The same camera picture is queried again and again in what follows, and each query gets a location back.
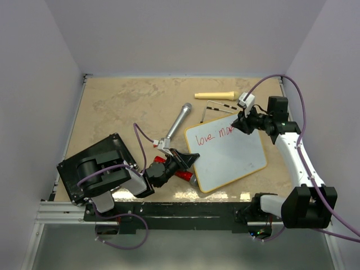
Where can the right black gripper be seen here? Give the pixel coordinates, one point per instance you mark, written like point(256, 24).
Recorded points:
point(243, 125)

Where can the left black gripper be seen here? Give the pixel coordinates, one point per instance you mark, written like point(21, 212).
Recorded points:
point(187, 159)

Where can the yellow framed whiteboard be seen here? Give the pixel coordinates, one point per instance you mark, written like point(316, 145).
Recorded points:
point(226, 154)

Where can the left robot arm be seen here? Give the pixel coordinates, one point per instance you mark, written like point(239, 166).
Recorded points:
point(100, 174)

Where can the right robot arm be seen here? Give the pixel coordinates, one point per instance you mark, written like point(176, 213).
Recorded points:
point(310, 202)

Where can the red toy microphone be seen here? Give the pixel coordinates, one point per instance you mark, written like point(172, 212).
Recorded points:
point(186, 175)

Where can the cream toy microphone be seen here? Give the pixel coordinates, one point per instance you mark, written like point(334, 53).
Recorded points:
point(232, 95)

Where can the silver toy microphone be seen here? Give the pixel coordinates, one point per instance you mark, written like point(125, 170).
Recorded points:
point(184, 112)

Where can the wire whiteboard stand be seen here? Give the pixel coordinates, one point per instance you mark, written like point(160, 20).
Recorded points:
point(226, 108)

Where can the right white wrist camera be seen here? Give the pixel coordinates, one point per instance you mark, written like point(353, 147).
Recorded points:
point(246, 101)

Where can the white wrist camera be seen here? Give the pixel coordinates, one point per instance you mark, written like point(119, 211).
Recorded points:
point(246, 101)
point(163, 144)

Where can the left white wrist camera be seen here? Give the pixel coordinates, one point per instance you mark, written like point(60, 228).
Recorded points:
point(163, 144)

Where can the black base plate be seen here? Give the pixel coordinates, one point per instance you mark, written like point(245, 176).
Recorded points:
point(129, 217)

